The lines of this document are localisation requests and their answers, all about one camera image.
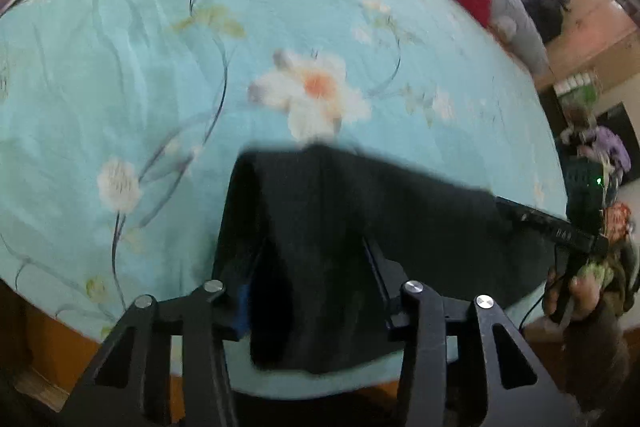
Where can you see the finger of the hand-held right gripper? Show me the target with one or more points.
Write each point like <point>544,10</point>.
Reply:
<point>545,224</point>

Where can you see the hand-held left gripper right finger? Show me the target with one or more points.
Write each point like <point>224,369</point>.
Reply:
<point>387,299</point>

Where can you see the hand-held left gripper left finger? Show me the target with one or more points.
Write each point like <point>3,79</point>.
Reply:
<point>243,312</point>

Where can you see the black pants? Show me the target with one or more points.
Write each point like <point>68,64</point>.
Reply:
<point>320,217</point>

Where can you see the person's right hand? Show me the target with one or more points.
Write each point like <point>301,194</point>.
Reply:
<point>586,297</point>

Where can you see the floral patterned clothing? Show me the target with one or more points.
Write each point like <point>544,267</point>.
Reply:
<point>620,227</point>

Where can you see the purple cloth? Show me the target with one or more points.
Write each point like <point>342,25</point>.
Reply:
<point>611,147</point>

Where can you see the green and white box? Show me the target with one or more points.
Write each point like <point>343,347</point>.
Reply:
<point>580,91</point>

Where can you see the wooden wardrobe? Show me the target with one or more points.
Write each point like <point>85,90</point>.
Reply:
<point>600,37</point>

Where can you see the black backpack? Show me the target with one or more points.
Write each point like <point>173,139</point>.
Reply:
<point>542,12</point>

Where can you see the teal floral bed sheet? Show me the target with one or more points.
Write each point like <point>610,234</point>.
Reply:
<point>150,82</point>

